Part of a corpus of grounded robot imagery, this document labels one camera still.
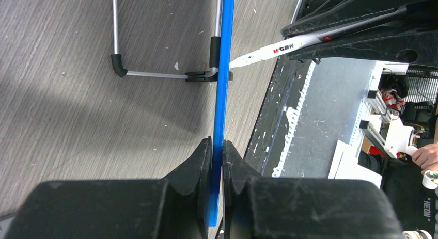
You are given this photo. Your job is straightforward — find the bystander hand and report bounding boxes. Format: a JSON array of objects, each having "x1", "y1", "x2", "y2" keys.
[{"x1": 412, "y1": 144, "x2": 437, "y2": 174}]

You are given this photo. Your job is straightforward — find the slotted aluminium cable duct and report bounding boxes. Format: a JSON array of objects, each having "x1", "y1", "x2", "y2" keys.
[{"x1": 271, "y1": 61, "x2": 316, "y2": 178}]

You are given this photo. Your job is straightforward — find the white marker pen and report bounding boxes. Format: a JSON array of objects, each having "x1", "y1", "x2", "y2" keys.
[{"x1": 228, "y1": 1, "x2": 438, "y2": 70}]

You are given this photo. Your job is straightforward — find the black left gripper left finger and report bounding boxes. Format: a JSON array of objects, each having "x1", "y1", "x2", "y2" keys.
[{"x1": 6, "y1": 138, "x2": 212, "y2": 238}]

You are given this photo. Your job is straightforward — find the blue framed whiteboard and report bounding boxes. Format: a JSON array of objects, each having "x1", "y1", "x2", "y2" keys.
[{"x1": 111, "y1": 0, "x2": 234, "y2": 227}]

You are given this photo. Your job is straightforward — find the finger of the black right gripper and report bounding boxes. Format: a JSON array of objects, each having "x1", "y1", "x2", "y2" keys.
[
  {"x1": 281, "y1": 0, "x2": 427, "y2": 37},
  {"x1": 287, "y1": 22, "x2": 437, "y2": 67}
]

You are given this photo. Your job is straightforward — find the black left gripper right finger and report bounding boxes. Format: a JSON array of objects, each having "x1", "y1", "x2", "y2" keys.
[{"x1": 222, "y1": 141, "x2": 402, "y2": 238}]

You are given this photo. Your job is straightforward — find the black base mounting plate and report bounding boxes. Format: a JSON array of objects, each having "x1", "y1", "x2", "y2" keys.
[{"x1": 244, "y1": 57, "x2": 315, "y2": 177}]

